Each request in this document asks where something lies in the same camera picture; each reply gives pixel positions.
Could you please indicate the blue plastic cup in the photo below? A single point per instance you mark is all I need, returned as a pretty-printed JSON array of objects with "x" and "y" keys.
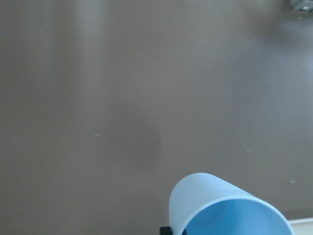
[{"x": 203, "y": 204}]

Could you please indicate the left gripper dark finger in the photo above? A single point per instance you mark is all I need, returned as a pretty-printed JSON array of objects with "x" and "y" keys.
[{"x": 166, "y": 230}]

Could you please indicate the cream rabbit tray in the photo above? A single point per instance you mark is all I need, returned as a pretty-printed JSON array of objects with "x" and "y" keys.
[{"x": 303, "y": 226}]

